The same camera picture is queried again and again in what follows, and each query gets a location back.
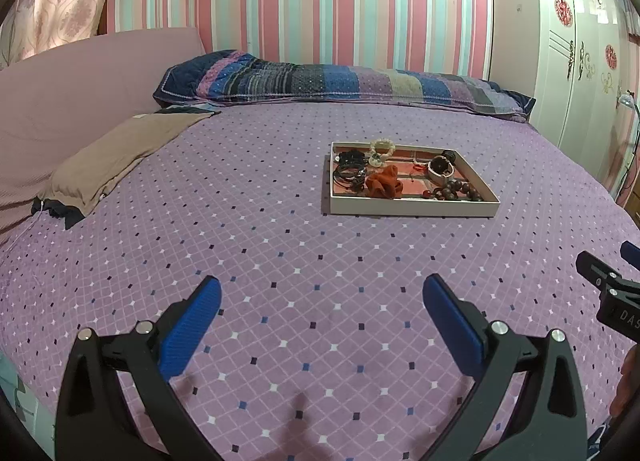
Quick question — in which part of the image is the white tray with brick lining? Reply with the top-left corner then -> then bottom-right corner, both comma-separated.
321,141 -> 501,216

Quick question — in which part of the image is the pink padded headboard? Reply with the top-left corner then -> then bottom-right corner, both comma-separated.
0,27 -> 206,247

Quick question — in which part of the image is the dark cloth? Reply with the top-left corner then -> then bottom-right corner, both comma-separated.
31,197 -> 87,231

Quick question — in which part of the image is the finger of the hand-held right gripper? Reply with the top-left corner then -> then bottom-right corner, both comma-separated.
620,240 -> 640,271
575,250 -> 623,293

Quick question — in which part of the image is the orange scrunchie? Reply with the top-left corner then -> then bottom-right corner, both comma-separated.
364,165 -> 403,199

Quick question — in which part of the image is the purple patterned bed sheet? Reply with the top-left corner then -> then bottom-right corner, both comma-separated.
0,103 -> 640,461

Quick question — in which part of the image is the white desk lamp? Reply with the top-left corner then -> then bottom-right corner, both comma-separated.
617,91 -> 640,142

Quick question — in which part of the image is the brown wooden bead bracelet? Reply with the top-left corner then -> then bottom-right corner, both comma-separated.
422,178 -> 485,202

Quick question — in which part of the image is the tan cloth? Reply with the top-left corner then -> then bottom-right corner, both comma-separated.
50,112 -> 221,218

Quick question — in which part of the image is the pale green cloth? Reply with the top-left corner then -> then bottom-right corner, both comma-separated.
0,353 -> 51,447

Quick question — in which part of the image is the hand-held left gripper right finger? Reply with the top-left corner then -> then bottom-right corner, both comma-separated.
421,273 -> 588,461

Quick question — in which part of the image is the striped patchwork quilt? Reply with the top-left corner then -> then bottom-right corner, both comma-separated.
152,50 -> 537,122

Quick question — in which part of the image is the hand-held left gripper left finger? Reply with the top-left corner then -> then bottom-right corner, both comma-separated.
55,275 -> 223,461

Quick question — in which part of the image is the pink floral curtain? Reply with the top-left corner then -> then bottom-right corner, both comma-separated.
0,0 -> 126,66

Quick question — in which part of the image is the white wardrobe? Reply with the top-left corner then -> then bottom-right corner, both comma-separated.
530,0 -> 640,192

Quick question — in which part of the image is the beige bead bracelet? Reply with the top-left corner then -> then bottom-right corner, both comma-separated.
369,138 -> 397,164

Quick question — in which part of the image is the person's right hand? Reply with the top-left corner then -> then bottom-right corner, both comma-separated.
609,343 -> 640,417

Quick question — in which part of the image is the red cord jade charm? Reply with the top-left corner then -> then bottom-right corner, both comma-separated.
402,158 -> 432,178

